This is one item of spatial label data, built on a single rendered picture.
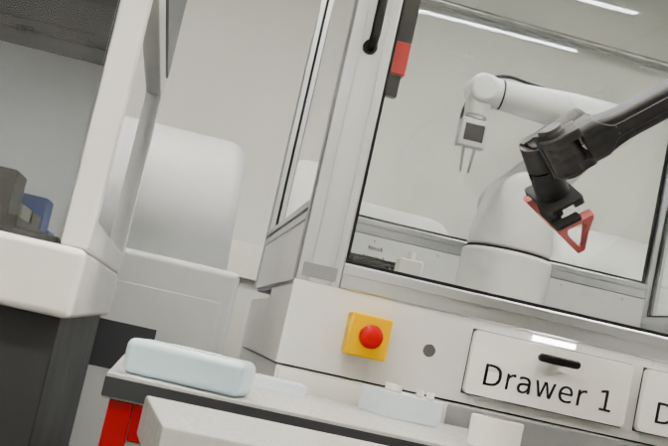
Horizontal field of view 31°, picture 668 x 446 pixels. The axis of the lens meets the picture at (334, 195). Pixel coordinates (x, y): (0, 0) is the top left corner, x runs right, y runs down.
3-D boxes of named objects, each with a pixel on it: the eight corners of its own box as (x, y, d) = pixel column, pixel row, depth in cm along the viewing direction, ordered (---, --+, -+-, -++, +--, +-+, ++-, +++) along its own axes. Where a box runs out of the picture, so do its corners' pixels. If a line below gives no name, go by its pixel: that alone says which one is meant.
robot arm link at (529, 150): (510, 141, 198) (532, 149, 193) (541, 119, 200) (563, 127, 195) (522, 175, 201) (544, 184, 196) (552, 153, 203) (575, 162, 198)
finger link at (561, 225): (585, 229, 207) (571, 186, 202) (605, 248, 200) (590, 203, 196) (551, 247, 206) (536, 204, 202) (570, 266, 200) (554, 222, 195)
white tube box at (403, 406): (435, 427, 183) (440, 402, 183) (386, 417, 180) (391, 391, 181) (404, 416, 195) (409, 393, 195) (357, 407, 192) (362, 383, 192)
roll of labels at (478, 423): (506, 454, 154) (512, 422, 155) (457, 441, 158) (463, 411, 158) (526, 456, 160) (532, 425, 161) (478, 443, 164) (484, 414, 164)
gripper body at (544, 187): (559, 181, 207) (547, 145, 204) (586, 205, 198) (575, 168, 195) (526, 198, 207) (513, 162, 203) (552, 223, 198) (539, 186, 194)
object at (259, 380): (304, 397, 185) (306, 386, 185) (249, 385, 185) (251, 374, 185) (299, 392, 198) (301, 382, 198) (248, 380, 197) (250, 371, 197)
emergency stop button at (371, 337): (381, 351, 199) (386, 328, 199) (357, 346, 198) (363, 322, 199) (378, 351, 202) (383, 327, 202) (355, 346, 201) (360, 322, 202)
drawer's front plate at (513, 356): (622, 427, 209) (634, 365, 210) (463, 392, 206) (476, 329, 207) (619, 426, 211) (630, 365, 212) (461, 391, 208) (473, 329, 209)
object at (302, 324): (830, 484, 215) (843, 403, 217) (275, 362, 204) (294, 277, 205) (628, 430, 309) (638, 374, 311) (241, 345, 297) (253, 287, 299)
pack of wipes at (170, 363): (250, 396, 154) (258, 363, 154) (238, 398, 144) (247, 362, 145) (138, 371, 155) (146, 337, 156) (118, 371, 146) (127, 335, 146)
